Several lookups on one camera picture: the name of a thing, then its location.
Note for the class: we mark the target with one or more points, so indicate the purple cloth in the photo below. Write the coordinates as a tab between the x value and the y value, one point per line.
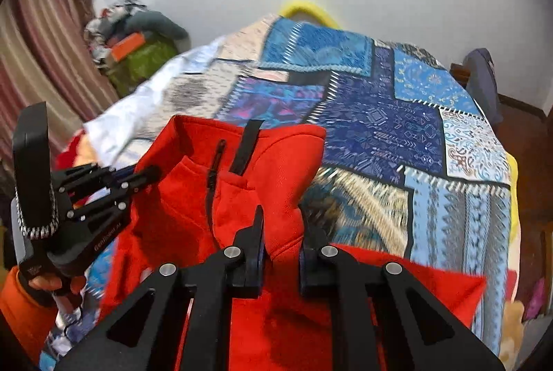
535	299

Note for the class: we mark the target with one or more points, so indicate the blue patchwork blanket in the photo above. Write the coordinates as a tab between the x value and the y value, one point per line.
389	129

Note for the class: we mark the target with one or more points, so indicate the white cloth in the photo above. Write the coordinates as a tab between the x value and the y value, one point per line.
142	94

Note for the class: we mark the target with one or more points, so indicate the yellow curved headboard object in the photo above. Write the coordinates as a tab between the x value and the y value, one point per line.
309	10

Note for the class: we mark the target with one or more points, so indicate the green patterned cloth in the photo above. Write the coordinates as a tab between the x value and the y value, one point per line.
144	66

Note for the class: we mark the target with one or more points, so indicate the red zip jacket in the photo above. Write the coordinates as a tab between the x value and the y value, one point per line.
281	163

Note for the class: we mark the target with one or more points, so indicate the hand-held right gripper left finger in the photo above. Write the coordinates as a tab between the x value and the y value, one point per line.
248	263

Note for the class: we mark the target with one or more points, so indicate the grey hanging cloth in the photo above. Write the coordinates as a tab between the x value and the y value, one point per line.
481	81

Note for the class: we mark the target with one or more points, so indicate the beige plush toy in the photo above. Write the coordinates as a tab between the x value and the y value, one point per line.
513	327

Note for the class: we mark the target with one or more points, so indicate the person's left forearm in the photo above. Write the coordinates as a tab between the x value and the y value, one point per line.
21	310

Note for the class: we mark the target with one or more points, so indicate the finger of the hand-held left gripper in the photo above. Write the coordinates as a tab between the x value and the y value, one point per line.
138	179
103	206

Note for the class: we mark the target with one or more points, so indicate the orange box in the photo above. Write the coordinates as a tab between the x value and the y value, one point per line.
127	46

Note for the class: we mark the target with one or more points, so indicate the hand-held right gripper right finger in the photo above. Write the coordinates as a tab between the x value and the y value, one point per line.
315	267

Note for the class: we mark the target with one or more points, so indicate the pile of clothes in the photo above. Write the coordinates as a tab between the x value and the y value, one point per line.
103	25

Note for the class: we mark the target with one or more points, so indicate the person's left hand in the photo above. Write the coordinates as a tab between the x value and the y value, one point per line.
43	283

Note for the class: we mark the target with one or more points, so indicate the red plush toy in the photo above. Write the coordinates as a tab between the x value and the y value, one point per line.
71	150

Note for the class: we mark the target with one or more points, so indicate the grey long pillow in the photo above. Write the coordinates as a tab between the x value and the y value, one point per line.
160	27

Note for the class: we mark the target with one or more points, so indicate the yellow bed sheet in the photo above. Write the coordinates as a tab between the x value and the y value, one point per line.
513	198

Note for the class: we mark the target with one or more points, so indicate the striped brown curtain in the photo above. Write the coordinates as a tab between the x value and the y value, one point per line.
43	51

